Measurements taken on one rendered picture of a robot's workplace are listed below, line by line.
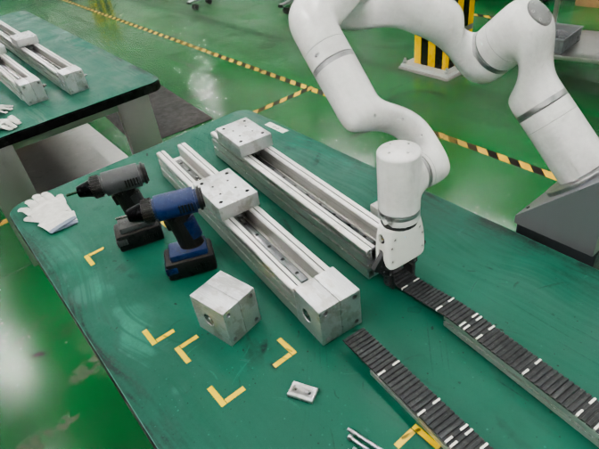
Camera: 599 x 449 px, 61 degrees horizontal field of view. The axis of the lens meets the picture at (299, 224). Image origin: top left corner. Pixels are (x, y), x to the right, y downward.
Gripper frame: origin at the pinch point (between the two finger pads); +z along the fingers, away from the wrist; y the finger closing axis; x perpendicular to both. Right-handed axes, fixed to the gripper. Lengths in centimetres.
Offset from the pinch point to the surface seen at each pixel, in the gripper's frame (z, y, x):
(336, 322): -2.2, -20.4, -4.3
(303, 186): -2.7, 2.2, 41.0
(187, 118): 79, 54, 294
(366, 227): -4.1, 2.1, 13.6
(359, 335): -1.5, -18.5, -9.1
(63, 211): 0, -56, 85
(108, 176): -19, -43, 56
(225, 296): -7.5, -36.1, 11.8
